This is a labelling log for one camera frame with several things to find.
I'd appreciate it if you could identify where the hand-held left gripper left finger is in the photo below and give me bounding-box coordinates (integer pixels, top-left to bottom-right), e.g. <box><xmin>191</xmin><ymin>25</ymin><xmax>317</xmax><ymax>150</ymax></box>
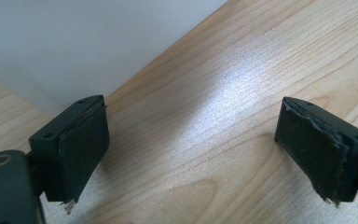
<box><xmin>28</xmin><ymin>94</ymin><xmax>111</xmax><ymax>215</ymax></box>

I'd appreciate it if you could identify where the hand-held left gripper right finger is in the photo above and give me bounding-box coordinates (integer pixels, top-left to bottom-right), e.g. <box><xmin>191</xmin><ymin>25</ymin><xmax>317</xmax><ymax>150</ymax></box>
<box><xmin>273</xmin><ymin>96</ymin><xmax>358</xmax><ymax>207</ymax></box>

